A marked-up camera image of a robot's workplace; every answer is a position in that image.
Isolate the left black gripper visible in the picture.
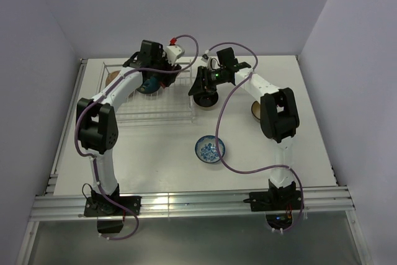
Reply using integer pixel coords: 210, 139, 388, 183
151, 49, 182, 87

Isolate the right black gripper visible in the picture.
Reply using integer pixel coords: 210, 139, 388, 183
188, 66, 226, 98

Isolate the black glazed bowl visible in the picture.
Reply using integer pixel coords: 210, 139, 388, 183
193, 92, 219, 110

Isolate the tan bowl dark rim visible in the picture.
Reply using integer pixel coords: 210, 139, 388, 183
136, 76, 161, 94

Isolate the tan bowl speckled outside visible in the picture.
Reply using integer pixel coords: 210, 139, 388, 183
105, 71, 119, 87

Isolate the small tan bowl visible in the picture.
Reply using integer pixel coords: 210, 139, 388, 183
251, 101, 261, 122

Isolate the blue white patterned bowl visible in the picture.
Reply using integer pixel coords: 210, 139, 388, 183
194, 135, 220, 164

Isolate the white bowl red outside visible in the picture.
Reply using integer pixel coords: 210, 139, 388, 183
158, 81, 168, 89

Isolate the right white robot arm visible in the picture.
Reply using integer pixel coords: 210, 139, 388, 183
189, 62, 301, 209

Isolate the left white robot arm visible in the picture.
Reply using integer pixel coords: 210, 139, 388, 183
74, 38, 184, 215

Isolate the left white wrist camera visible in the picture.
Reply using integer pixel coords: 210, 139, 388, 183
164, 37, 185, 65

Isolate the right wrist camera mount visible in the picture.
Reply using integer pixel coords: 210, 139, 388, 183
202, 47, 239, 70

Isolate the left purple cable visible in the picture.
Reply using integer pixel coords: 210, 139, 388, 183
75, 33, 199, 241

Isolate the white wire dish rack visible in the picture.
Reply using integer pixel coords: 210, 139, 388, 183
116, 68, 194, 127

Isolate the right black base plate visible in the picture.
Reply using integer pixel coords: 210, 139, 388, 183
243, 191, 303, 212

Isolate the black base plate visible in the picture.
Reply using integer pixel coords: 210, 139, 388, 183
84, 195, 141, 217
243, 191, 303, 212

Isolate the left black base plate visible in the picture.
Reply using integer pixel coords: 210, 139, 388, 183
84, 195, 141, 217

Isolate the aluminium rail frame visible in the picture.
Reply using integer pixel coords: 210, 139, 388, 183
17, 55, 373, 264

